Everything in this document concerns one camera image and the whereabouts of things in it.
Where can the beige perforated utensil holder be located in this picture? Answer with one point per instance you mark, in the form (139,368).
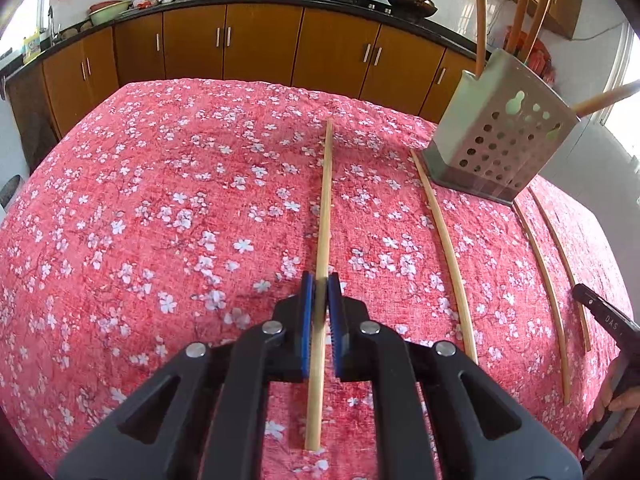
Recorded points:
(500,125)

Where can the person's right hand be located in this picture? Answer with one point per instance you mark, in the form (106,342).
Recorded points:
(627,395)

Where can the large kitchen window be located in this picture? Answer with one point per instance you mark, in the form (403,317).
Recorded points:
(631,125)

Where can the red floral tablecloth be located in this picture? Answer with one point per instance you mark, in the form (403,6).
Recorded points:
(150,210)

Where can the black kitchen countertop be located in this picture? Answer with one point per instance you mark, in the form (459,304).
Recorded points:
(250,0)

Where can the black wok with lid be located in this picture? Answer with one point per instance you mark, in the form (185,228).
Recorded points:
(411,1)

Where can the yellow detergent bottle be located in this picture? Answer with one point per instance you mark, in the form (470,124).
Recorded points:
(31,46)

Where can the metal faucet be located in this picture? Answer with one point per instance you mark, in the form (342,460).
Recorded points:
(51,22)

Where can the black gas stove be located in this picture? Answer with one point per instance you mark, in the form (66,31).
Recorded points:
(377,6)

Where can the brown wooden base cabinets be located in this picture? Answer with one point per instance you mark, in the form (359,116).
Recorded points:
(260,45)

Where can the small kitchen window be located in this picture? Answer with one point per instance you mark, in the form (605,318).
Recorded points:
(22,20)

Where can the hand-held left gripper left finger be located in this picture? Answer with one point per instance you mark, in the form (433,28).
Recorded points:
(306,325)

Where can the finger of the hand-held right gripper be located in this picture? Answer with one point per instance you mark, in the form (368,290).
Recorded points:
(607,317)

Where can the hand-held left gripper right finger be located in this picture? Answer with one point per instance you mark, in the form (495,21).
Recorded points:
(336,330)

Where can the green basin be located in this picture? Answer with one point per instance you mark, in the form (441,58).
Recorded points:
(107,11)

